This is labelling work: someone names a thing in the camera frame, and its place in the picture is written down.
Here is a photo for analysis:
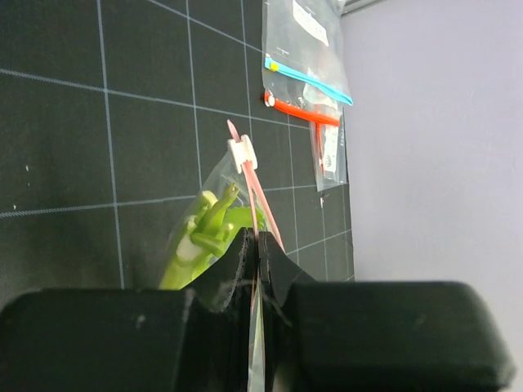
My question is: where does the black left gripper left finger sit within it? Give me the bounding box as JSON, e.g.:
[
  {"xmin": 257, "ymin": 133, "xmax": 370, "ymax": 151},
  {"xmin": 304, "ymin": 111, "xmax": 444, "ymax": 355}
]
[{"xmin": 1, "ymin": 229, "xmax": 254, "ymax": 391}]

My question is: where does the clear bag blue zipper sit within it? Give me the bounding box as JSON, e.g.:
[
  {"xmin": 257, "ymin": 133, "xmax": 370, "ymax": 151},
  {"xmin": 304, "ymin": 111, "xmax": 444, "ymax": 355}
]
[{"xmin": 262, "ymin": 0, "xmax": 353, "ymax": 109}]

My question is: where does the green celery stalk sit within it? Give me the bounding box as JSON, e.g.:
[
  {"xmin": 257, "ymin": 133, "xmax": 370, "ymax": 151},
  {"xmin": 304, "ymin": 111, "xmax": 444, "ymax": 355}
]
[{"xmin": 159, "ymin": 183, "xmax": 266, "ymax": 290}]

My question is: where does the clear polka-dot pink zip bag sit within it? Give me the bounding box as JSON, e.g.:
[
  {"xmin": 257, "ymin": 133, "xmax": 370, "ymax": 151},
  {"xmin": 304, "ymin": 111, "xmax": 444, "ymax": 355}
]
[{"xmin": 157, "ymin": 118, "xmax": 287, "ymax": 392}]

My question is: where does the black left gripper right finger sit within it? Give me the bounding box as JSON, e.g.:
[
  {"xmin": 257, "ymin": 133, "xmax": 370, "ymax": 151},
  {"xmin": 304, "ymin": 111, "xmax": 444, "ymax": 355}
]
[{"xmin": 258, "ymin": 233, "xmax": 516, "ymax": 391}]

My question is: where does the black grid cutting mat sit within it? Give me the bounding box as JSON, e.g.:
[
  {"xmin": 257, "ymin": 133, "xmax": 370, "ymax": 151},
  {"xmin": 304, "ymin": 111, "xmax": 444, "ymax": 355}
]
[{"xmin": 1, "ymin": 1, "xmax": 355, "ymax": 302}]

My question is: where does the clear bag orange zipper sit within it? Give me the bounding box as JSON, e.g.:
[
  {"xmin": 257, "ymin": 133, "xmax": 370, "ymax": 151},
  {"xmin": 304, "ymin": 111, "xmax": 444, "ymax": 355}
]
[{"xmin": 262, "ymin": 90, "xmax": 346, "ymax": 192}]

